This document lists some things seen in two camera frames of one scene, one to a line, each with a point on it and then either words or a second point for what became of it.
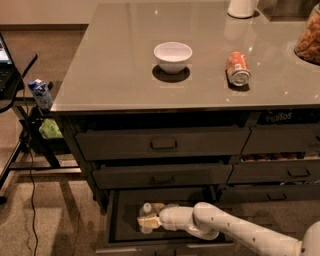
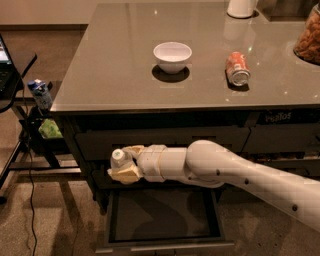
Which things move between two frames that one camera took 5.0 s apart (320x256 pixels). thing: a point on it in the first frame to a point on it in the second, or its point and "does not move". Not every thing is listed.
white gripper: x=168 y=216 to x=150 y=162
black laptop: x=9 y=75 does not move
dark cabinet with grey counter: x=175 y=104 does not move
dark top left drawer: x=137 y=143 does not move
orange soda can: x=238 y=69 does not move
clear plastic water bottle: x=146 y=212 to x=120 y=158
